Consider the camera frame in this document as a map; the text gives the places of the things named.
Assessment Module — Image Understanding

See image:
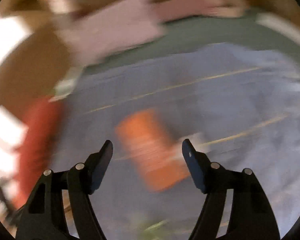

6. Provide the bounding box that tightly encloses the orange snack bag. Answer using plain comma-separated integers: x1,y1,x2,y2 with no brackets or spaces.
115,108,190,192

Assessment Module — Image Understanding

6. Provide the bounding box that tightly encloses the orange carrot plush pillow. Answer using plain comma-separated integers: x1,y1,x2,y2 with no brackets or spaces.
12,96,64,209

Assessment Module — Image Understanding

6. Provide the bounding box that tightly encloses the blue striped blanket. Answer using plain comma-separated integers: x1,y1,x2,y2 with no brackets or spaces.
52,43,300,239

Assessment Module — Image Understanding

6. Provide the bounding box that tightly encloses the white flat pad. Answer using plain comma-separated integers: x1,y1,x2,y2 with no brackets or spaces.
256,12,300,46

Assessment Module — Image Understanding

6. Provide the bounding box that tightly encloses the green bed sheet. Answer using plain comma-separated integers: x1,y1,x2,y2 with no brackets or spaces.
83,8,300,75

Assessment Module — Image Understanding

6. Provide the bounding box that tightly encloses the pink pillow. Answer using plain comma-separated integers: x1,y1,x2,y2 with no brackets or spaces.
57,0,165,67

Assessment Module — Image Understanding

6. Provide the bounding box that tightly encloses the striped plush doll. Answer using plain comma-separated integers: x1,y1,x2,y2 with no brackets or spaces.
154,0,250,22

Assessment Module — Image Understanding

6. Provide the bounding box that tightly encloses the wooden bed frame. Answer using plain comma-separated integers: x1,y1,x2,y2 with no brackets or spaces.
0,0,300,119

